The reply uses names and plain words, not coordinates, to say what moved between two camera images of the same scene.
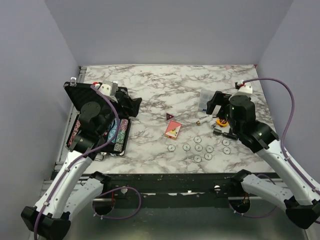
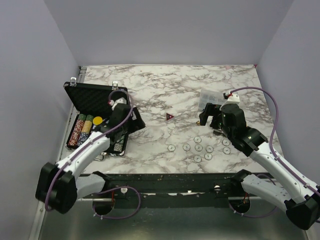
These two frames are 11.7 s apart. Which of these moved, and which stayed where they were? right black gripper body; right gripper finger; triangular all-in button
Moved: right gripper finger; right black gripper body
Stayed: triangular all-in button
